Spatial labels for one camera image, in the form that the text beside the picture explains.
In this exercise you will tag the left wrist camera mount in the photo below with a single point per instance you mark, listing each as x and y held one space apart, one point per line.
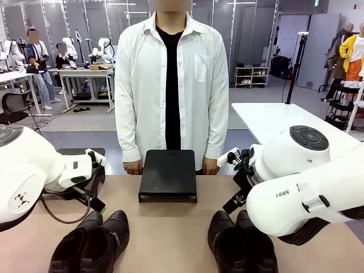
101 162

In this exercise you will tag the white desk with metal legs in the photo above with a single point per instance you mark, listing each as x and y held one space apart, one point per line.
82 71
14 76

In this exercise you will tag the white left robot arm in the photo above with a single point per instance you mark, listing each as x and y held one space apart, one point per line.
25 159

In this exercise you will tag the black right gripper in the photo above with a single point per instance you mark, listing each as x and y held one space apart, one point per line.
243 183

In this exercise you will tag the mannequin in yellow jacket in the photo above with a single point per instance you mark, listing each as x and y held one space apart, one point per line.
354 54

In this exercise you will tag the grey partition door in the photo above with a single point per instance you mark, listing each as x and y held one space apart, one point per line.
318 51

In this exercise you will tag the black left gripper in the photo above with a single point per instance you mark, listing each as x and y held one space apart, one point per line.
84 196

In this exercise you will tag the person's right forearm white sleeve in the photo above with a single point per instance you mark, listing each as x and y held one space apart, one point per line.
128 136

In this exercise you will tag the seated person in dark top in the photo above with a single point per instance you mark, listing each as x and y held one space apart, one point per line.
62 59

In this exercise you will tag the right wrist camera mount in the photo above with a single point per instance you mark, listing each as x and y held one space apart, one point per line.
224 159

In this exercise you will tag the black shelf cart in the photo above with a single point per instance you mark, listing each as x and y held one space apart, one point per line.
339 105

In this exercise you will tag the person's left forearm white sleeve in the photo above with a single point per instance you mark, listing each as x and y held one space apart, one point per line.
217 136

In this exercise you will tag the black leather ankle shoe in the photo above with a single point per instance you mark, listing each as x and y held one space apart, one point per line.
119 227
91 221
221 227
264 253

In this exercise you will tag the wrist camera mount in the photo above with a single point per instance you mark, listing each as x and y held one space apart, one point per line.
224 159
101 162

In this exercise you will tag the black suitcase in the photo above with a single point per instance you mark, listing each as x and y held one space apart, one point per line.
280 66

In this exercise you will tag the black office chair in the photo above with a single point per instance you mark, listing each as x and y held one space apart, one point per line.
12 108

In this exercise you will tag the mannequin in brown coat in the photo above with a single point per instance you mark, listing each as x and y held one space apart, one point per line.
337 59

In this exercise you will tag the large white table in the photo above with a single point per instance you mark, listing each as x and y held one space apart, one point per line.
270 116

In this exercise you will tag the black tripod pole with camera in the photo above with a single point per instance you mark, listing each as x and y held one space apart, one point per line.
295 65

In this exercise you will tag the person's right hand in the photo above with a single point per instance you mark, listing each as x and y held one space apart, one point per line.
133 168

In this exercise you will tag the standing person in jeans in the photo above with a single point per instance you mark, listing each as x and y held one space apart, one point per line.
39 62

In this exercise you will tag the person torso in white shirt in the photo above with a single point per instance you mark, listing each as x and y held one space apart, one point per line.
142 85

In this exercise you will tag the person's left hand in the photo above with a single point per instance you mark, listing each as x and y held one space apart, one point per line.
211 167

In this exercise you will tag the cardboard box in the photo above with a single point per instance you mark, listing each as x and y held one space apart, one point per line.
99 67

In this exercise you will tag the white shoe rack with shoes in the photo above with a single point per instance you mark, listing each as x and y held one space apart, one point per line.
251 76

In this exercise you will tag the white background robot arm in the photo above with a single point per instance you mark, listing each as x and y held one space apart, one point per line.
103 49
71 47
12 52

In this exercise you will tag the black power strip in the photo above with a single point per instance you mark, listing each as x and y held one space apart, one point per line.
82 109

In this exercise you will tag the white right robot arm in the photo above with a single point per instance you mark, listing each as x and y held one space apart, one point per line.
298 176

